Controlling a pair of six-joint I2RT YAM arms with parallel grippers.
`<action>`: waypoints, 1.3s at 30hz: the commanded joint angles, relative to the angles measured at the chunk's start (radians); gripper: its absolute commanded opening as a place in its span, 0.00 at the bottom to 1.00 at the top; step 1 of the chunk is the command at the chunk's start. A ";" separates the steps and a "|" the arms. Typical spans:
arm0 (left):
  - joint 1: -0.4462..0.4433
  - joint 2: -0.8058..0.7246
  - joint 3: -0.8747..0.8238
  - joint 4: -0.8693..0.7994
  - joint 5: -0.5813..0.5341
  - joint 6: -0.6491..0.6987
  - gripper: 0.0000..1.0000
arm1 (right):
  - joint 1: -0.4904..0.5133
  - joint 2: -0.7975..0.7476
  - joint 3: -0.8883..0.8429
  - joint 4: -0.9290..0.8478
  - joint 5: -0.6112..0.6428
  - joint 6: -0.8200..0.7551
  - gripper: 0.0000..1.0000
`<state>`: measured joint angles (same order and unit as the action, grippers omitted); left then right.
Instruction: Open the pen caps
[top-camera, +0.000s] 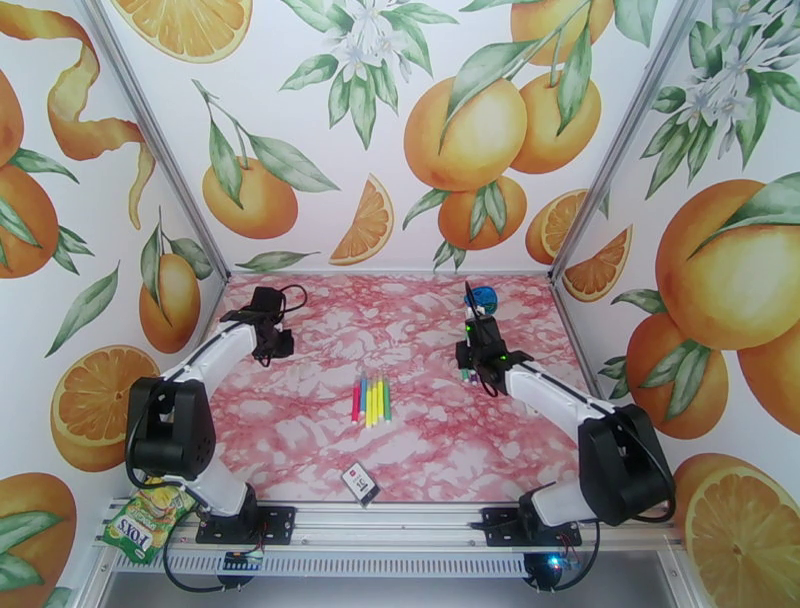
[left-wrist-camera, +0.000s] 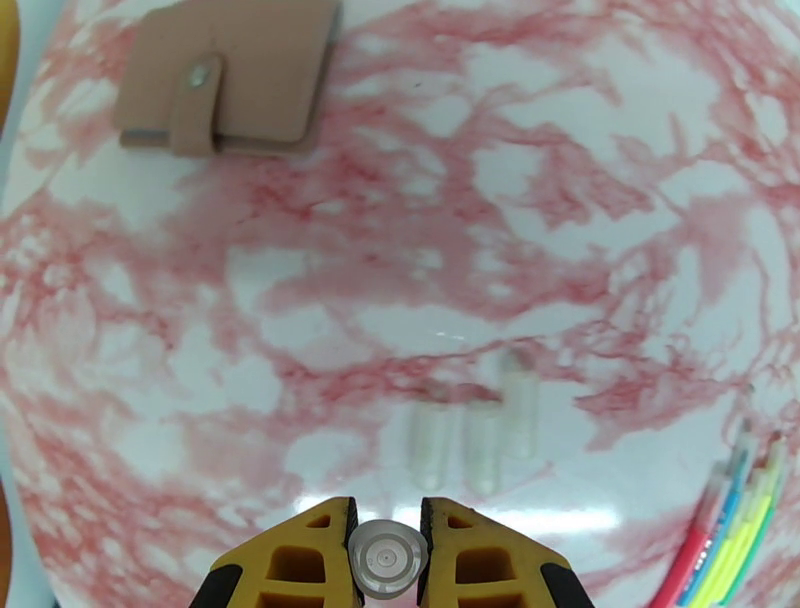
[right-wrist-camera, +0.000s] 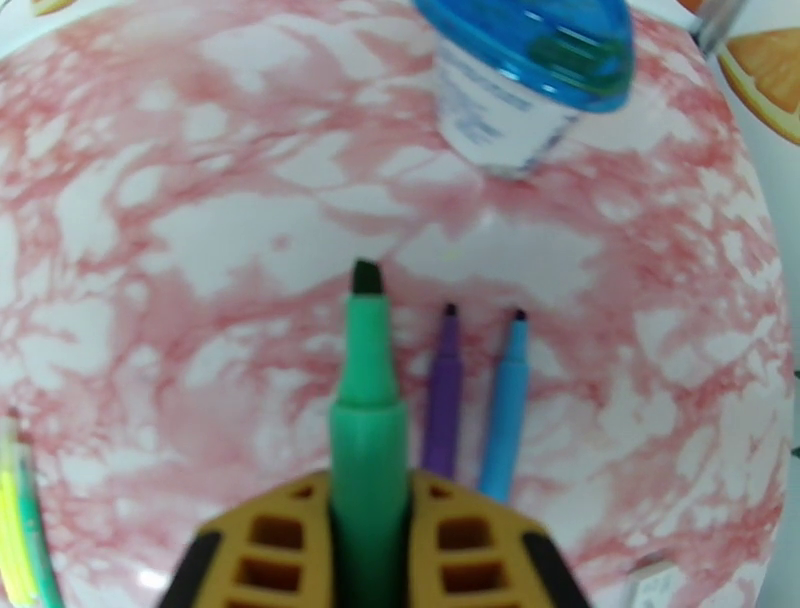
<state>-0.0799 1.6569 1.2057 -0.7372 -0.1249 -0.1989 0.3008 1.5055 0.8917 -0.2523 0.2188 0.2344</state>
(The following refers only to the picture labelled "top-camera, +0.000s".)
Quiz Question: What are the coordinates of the clear cup with blue lid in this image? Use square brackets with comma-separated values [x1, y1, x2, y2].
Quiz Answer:
[465, 285, 499, 317]

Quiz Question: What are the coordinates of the small black white card box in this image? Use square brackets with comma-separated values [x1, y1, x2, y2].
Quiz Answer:
[341, 462, 381, 506]

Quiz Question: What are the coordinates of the green yellow candy bag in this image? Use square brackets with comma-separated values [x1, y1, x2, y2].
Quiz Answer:
[101, 477, 194, 567]

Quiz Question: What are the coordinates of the black camera cable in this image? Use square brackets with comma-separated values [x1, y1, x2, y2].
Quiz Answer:
[124, 284, 309, 495]
[463, 281, 678, 523]

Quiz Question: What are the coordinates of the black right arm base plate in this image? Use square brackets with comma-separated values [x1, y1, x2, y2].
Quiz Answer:
[481, 507, 583, 548]

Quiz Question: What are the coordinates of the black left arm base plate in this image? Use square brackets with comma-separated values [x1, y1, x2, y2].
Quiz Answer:
[195, 504, 297, 546]

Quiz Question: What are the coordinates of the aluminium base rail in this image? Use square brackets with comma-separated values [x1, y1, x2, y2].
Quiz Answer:
[93, 499, 683, 551]

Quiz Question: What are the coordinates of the black base cable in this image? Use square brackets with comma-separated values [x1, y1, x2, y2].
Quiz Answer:
[162, 531, 264, 594]
[523, 511, 599, 593]

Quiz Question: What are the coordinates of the aluminium frame post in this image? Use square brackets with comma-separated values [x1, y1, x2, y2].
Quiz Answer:
[548, 0, 709, 281]
[77, 0, 233, 279]

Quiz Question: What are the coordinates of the white slotted cable duct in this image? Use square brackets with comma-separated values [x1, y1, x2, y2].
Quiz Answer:
[112, 552, 529, 579]

